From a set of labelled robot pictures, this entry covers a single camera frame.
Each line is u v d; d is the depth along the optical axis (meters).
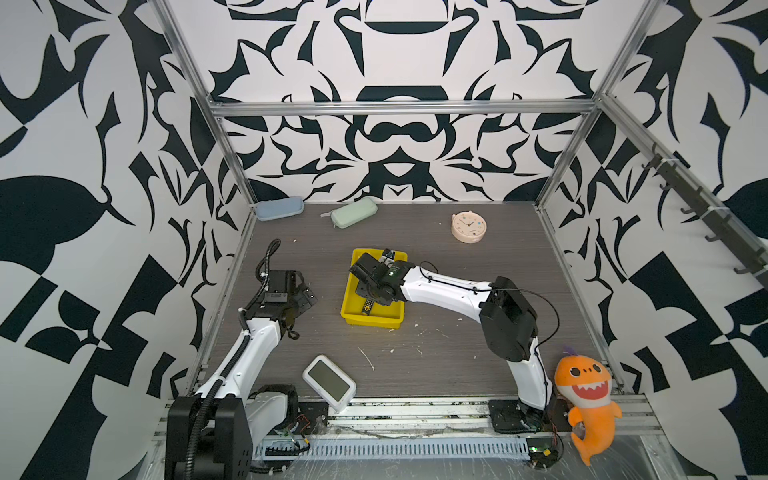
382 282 0.66
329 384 0.76
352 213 1.15
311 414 0.76
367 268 0.69
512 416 0.74
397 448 0.71
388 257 0.82
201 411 0.39
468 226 1.11
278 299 0.66
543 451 0.71
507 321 0.51
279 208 1.18
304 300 0.79
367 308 0.90
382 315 0.86
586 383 0.71
